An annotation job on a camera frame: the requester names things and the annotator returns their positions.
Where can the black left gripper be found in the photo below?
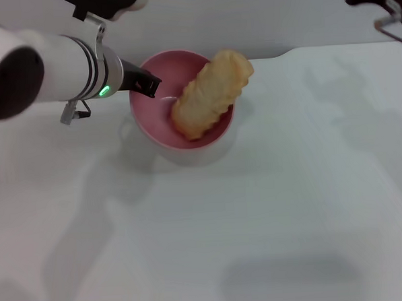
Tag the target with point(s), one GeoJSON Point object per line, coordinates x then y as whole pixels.
{"type": "Point", "coordinates": [130, 76]}

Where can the pink plastic bowl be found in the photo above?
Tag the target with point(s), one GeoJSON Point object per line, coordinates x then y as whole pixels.
{"type": "Point", "coordinates": [159, 119]}

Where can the long golden bread loaf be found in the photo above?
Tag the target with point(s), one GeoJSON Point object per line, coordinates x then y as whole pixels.
{"type": "Point", "coordinates": [211, 92]}

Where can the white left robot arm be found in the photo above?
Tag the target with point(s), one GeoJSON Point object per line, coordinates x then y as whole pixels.
{"type": "Point", "coordinates": [55, 70]}

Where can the silver left camera bracket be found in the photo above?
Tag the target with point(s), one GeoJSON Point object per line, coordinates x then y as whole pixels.
{"type": "Point", "coordinates": [98, 34]}

